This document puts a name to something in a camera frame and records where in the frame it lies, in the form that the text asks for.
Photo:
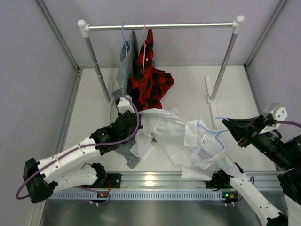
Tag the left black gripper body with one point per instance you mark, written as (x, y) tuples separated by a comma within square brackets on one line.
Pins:
[(128, 134)]

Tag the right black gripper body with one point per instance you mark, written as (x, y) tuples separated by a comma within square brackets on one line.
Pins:
[(265, 137)]

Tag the blue wire hanger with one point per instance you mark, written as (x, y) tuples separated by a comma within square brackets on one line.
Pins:
[(211, 143)]

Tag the white shirt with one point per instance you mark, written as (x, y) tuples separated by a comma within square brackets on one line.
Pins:
[(181, 141)]

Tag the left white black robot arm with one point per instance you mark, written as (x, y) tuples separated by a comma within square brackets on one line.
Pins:
[(70, 168)]

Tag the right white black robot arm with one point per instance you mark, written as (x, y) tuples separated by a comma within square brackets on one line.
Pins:
[(286, 159)]

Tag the red black plaid shirt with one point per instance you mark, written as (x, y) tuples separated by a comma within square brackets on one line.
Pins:
[(146, 88)]

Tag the grey shirt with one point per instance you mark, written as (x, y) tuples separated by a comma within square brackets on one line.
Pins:
[(126, 71)]

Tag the blue hanger with grey shirt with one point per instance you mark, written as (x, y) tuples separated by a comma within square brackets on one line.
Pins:
[(126, 45)]

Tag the pink hanger with plaid shirt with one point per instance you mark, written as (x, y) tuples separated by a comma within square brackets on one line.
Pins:
[(144, 47)]

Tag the silver white clothes rack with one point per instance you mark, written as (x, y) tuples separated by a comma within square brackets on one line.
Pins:
[(212, 90)]

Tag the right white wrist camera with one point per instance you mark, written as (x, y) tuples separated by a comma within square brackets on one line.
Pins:
[(275, 112)]

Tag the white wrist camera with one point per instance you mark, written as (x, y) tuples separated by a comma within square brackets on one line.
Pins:
[(123, 105), (275, 112)]

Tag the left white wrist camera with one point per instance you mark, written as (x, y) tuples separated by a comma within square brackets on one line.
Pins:
[(123, 105)]

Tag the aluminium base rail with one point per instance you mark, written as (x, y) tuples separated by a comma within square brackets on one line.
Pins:
[(264, 181)]

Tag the slotted grey cable duct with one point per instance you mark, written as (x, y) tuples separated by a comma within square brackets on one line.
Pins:
[(197, 195)]

